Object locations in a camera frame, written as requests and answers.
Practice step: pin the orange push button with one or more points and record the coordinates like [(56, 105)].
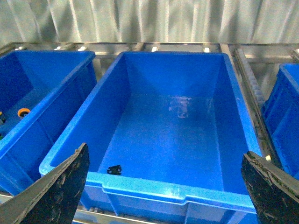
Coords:
[(23, 112)]

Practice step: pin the blue middle plastic bin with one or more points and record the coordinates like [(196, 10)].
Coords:
[(178, 125)]

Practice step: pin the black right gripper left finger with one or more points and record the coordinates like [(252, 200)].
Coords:
[(54, 198)]

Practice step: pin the blue plastic bin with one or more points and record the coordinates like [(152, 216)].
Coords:
[(281, 115), (178, 125), (53, 85)]

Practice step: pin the blue left plastic bin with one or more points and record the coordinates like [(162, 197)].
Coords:
[(53, 85)]

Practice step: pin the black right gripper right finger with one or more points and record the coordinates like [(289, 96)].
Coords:
[(274, 193)]

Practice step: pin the small black clip part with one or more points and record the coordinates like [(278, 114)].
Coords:
[(114, 170)]

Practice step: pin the blue right plastic bin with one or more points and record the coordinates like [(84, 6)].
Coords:
[(281, 115)]

